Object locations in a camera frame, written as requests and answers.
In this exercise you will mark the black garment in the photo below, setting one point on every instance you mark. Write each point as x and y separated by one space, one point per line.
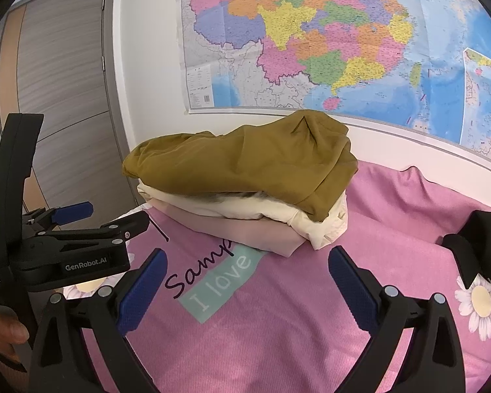
483 245

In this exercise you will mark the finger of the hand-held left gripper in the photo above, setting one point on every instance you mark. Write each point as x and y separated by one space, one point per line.
73 212
135 222

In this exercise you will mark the pink daisy print blanket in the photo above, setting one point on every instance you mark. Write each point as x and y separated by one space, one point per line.
270 335

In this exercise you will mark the colourful wall map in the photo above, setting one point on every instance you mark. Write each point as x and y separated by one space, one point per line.
331 49

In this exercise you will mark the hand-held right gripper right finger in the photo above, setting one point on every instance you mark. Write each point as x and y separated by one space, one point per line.
352 290

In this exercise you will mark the beige pink garment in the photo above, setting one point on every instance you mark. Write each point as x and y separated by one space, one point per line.
237 235

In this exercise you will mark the grey wooden door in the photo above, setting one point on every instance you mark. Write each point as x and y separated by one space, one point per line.
65 69

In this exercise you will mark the cream garment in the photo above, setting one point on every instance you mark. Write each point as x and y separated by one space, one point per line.
270 213

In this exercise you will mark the olive brown jacket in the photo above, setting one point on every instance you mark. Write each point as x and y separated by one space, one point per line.
237 163

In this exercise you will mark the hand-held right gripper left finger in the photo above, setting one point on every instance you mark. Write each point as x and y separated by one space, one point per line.
143 290

